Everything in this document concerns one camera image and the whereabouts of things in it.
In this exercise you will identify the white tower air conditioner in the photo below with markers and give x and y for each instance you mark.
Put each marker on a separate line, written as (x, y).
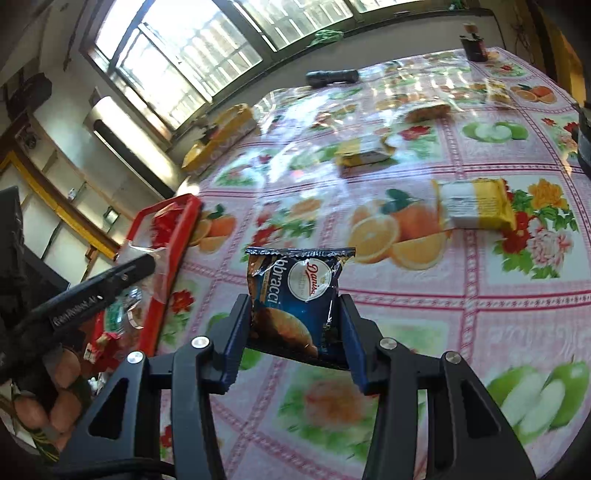
(133, 147)

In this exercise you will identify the red candy packet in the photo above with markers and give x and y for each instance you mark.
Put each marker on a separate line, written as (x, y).
(101, 354)

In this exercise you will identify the dark blue cookie packet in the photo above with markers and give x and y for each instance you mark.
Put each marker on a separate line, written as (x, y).
(295, 303)

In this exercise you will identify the green cloth on sill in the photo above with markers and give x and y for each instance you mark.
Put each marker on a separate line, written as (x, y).
(327, 36)

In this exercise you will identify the yellow black snack wrapper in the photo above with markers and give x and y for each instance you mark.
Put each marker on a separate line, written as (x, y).
(361, 151)

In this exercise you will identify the black flashlight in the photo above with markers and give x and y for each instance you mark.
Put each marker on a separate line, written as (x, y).
(324, 78)

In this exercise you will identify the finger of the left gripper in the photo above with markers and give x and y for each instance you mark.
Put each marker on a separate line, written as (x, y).
(106, 281)

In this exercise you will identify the brown cake clear pack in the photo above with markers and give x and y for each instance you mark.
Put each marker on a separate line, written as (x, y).
(428, 112)

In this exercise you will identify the green white snack bar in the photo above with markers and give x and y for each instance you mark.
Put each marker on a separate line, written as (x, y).
(115, 318)

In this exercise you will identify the red serving tray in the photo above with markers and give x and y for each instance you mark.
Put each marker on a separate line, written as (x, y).
(134, 320)

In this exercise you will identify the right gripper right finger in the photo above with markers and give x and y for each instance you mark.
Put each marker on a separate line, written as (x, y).
(468, 435)

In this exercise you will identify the red snack packet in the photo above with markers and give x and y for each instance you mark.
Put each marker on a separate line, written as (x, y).
(163, 224)

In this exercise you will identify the black round container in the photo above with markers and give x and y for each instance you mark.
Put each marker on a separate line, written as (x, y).
(582, 136)

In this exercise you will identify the small yellow biscuit pack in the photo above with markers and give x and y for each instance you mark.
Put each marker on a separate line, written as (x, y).
(497, 94)

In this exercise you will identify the dark ink bottle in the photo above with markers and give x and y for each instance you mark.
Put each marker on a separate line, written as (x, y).
(473, 44)

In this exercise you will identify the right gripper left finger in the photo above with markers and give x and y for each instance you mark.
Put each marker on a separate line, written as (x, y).
(153, 418)

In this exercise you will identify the yellow white wafer pack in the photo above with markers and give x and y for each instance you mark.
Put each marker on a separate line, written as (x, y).
(481, 204)

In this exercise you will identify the floral plastic tablecloth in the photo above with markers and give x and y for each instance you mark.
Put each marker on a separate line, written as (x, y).
(514, 303)

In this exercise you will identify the yellow cardboard box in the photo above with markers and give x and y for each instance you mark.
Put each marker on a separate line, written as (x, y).
(227, 130)

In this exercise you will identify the clear bread pack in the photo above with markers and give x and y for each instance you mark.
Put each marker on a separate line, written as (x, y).
(143, 272)

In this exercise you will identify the person's left hand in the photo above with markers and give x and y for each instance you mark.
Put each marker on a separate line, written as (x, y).
(49, 403)

